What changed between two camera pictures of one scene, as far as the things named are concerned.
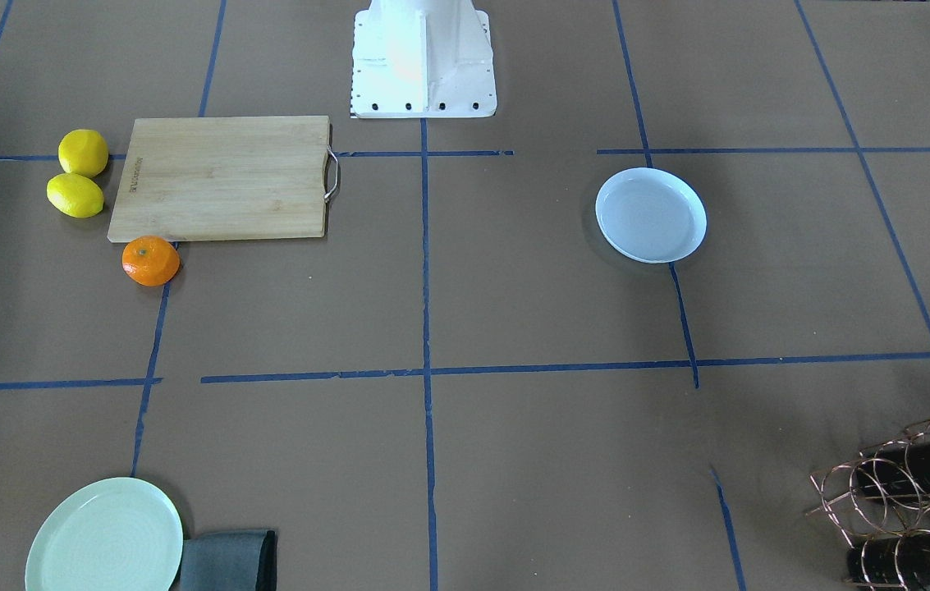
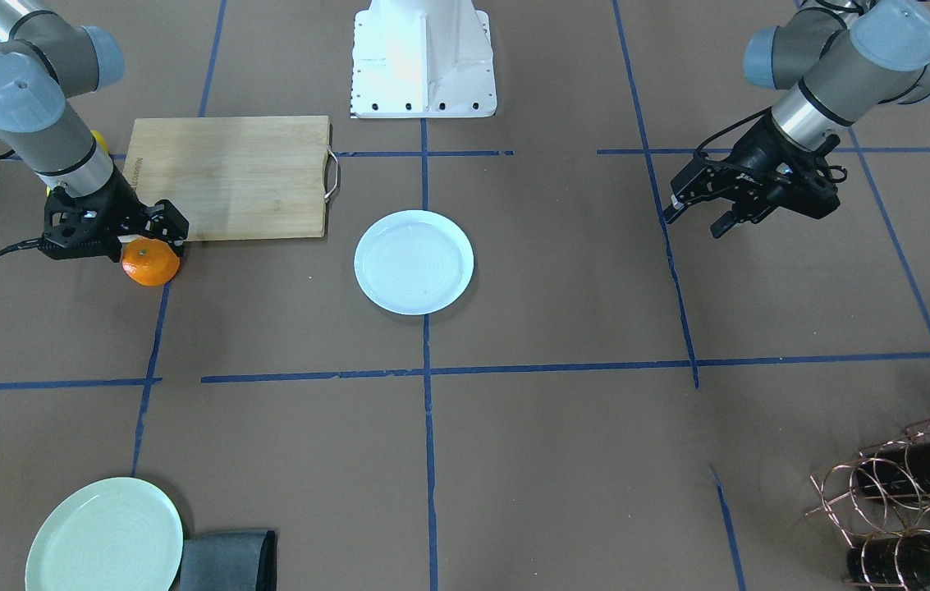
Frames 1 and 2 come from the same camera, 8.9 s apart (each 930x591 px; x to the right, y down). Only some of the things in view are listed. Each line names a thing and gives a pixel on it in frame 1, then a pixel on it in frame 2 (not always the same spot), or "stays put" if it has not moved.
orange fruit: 150,260 stays put
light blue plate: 651,215 to 414,262
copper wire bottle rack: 916,510 stays put
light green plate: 111,534 stays put
